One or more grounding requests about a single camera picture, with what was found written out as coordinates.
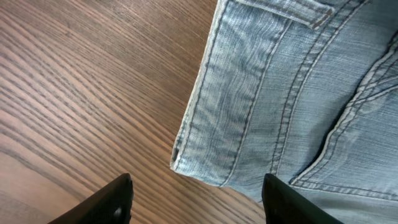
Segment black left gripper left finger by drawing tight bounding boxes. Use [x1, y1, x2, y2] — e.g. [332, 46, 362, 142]
[49, 173, 134, 224]

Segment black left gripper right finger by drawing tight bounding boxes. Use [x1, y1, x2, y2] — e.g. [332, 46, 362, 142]
[262, 174, 342, 224]

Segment light blue denim shorts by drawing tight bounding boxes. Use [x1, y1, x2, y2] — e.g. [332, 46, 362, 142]
[170, 0, 397, 223]

